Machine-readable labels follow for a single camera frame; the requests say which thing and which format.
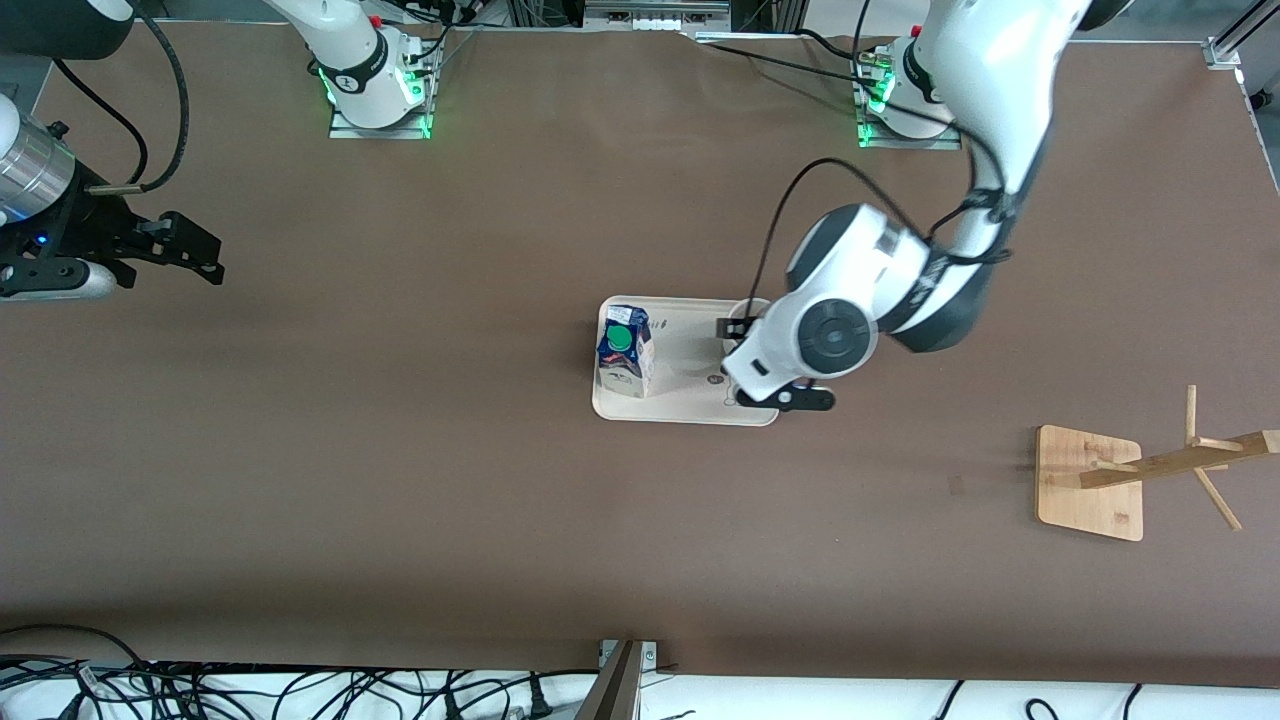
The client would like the blue white milk carton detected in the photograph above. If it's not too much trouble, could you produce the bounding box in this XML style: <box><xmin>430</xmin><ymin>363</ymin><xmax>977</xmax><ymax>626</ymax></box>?
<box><xmin>596</xmin><ymin>305</ymin><xmax>656</xmax><ymax>399</ymax></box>

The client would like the cream rabbit print tray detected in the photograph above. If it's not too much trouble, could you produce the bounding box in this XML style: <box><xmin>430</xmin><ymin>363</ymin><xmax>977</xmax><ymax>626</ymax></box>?
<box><xmin>592</xmin><ymin>296</ymin><xmax>779</xmax><ymax>428</ymax></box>

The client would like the wooden cup stand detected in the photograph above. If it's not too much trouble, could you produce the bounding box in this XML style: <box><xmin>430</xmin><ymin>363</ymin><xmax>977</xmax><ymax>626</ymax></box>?
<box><xmin>1035</xmin><ymin>385</ymin><xmax>1280</xmax><ymax>543</ymax></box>

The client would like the aluminium profile bar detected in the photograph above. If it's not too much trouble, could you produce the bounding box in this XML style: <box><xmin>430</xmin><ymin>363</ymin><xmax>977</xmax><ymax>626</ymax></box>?
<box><xmin>575</xmin><ymin>640</ymin><xmax>646</xmax><ymax>720</ymax></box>

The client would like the aluminium table edge profile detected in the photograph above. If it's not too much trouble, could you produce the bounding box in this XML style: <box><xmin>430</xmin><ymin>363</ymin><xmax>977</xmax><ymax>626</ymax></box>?
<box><xmin>1205</xmin><ymin>0</ymin><xmax>1280</xmax><ymax>191</ymax></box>

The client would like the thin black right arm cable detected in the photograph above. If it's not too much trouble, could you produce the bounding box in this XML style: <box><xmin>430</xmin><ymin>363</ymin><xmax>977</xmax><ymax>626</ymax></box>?
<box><xmin>55</xmin><ymin>58</ymin><xmax>151</xmax><ymax>191</ymax></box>

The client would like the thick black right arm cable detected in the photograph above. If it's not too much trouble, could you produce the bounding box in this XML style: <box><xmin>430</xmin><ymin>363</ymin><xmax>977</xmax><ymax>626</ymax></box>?
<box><xmin>85</xmin><ymin>10</ymin><xmax>191</xmax><ymax>196</ymax></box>

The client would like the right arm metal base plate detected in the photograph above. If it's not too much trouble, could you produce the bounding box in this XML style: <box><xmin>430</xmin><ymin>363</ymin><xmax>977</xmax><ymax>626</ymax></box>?
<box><xmin>328</xmin><ymin>30</ymin><xmax>436</xmax><ymax>141</ymax></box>

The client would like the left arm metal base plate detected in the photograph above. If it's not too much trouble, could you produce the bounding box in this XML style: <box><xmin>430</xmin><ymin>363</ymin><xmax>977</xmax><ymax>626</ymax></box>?
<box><xmin>853</xmin><ymin>50</ymin><xmax>964</xmax><ymax>151</ymax></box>

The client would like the long black table cable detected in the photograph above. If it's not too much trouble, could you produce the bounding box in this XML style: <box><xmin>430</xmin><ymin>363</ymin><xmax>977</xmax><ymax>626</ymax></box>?
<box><xmin>695</xmin><ymin>38</ymin><xmax>881</xmax><ymax>86</ymax></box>

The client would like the short black table cable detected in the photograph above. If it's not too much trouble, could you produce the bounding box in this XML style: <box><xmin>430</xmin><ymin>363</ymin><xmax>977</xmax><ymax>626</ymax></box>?
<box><xmin>795</xmin><ymin>28</ymin><xmax>881</xmax><ymax>63</ymax></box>

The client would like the grey metal rack frame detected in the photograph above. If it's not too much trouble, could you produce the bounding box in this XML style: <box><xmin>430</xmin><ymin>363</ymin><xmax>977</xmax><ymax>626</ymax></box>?
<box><xmin>505</xmin><ymin>0</ymin><xmax>801</xmax><ymax>36</ymax></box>

